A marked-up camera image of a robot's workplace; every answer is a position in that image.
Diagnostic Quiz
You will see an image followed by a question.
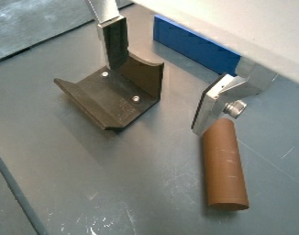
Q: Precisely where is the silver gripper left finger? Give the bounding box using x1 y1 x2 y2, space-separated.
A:
84 0 128 70

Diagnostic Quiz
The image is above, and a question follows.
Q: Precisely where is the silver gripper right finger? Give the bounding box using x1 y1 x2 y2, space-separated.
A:
191 58 278 136

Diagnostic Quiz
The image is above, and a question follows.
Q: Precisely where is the brown cylinder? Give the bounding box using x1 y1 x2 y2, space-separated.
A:
202 118 249 211

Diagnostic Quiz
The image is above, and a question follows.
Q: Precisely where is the blue shape sorting block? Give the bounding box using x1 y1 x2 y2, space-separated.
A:
154 15 242 76

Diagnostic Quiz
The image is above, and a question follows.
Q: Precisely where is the black cradle holder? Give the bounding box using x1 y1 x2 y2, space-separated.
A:
54 54 165 130

